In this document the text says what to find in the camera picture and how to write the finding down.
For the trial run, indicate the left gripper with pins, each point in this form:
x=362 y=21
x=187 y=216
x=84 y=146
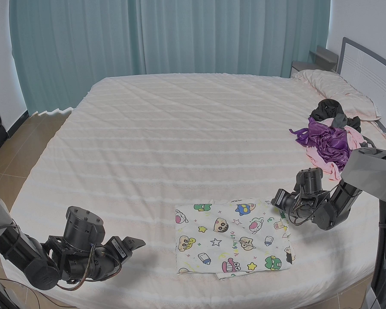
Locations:
x=117 y=248

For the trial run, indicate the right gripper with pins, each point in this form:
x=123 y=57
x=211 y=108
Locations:
x=283 y=201

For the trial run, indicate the white printed pyjama top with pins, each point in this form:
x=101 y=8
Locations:
x=231 y=240

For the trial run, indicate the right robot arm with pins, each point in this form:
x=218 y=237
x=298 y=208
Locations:
x=350 y=191

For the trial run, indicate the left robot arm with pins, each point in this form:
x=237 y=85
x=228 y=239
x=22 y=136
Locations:
x=35 y=256

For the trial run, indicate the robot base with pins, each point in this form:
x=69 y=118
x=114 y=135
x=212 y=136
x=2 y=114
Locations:
x=373 y=298

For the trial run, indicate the purple satin garment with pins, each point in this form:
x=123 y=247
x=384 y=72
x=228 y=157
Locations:
x=331 y=142

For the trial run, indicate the pink garment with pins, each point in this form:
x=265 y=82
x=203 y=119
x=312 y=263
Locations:
x=355 y=138

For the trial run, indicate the dark grey garment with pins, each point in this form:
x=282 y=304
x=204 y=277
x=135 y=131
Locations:
x=341 y=119

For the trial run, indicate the black garment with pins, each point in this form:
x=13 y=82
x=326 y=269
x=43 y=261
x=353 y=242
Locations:
x=326 y=108

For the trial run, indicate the bed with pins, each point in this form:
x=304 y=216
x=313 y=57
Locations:
x=164 y=134

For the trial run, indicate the cream pillow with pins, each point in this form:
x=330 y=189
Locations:
x=337 y=88

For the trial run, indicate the grey bedside table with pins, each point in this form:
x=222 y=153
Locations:
x=318 y=60

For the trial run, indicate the blue-green curtain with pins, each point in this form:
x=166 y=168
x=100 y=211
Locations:
x=231 y=24
x=74 y=43

